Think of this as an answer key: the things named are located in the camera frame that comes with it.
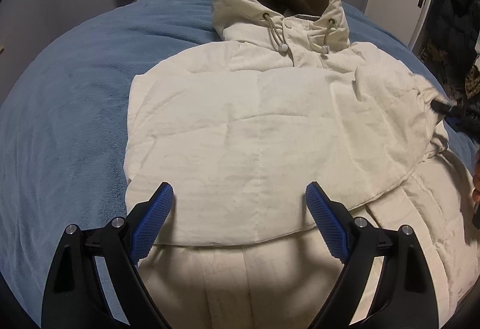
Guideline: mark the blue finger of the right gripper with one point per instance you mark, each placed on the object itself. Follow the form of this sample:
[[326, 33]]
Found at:
[[446, 109], [455, 123]]

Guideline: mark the person's right hand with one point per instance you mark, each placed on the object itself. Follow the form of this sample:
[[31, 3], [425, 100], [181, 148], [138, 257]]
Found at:
[[476, 180]]

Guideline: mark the blue fleece bed blanket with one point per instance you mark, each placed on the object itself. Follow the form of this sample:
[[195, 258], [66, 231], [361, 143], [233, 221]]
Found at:
[[63, 136]]

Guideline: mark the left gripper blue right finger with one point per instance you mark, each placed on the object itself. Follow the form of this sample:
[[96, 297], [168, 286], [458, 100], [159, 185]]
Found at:
[[331, 219]]

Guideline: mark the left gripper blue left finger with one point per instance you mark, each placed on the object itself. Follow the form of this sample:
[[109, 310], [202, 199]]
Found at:
[[146, 220]]

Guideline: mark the cream hooded padded coat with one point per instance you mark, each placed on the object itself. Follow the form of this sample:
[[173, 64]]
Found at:
[[241, 126]]

